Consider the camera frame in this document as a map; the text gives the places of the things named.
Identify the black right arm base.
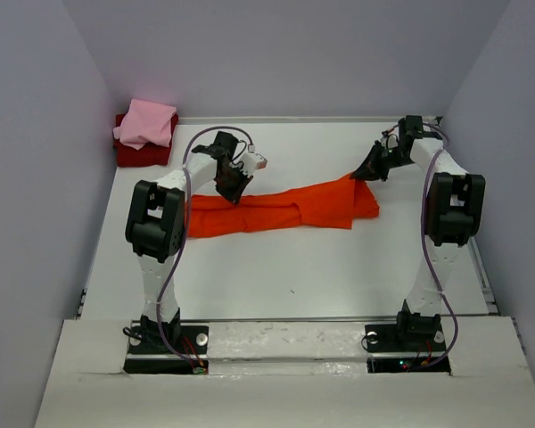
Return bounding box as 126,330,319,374
360,324,451,374

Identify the dark red folded t shirt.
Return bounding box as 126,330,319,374
112,138,173,168

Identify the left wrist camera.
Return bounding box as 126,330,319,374
236,150,268,177

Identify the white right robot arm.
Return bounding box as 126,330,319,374
351,115,486,353

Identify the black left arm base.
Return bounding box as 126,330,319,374
122,323,210,375

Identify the orange t shirt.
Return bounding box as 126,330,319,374
189,175,380,238

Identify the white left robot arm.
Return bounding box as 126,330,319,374
124,126,267,360

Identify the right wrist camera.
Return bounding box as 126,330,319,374
380,128,399,152

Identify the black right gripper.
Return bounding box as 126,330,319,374
350,141,414,183

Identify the pink folded t shirt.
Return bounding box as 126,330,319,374
112,99,177,151

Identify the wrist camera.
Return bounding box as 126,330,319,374
236,150,268,177
380,128,399,152

